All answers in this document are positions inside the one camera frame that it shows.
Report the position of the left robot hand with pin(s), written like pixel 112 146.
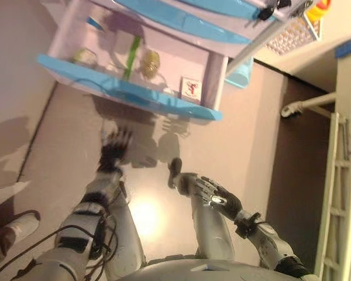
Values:
pixel 114 149

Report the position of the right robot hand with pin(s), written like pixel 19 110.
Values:
pixel 225 202

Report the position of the blue front cart drawer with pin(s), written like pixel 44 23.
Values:
pixel 128 90

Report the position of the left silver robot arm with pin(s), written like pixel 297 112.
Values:
pixel 79 222

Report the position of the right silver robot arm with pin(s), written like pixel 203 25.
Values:
pixel 269 243

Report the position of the left robot leg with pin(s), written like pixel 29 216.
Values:
pixel 124 234

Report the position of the white box green stripe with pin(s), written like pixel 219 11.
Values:
pixel 131 58

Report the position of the small wrapped item left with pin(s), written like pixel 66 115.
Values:
pixel 85 57

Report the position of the white and blue box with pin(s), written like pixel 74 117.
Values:
pixel 94 24

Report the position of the light blue waste bin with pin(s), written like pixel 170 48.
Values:
pixel 240 74

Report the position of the person in plaid shirt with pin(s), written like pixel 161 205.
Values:
pixel 6 234

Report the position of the white medical cart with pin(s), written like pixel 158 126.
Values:
pixel 210 29

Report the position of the white mesh basket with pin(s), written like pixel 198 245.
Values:
pixel 292 35

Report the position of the blue bed corner bumper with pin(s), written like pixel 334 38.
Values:
pixel 346 48

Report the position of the yellow sharps container red lid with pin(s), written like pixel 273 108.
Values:
pixel 316 10

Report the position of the white bed side rail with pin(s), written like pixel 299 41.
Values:
pixel 336 190

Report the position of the white bed frame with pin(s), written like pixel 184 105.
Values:
pixel 316 101

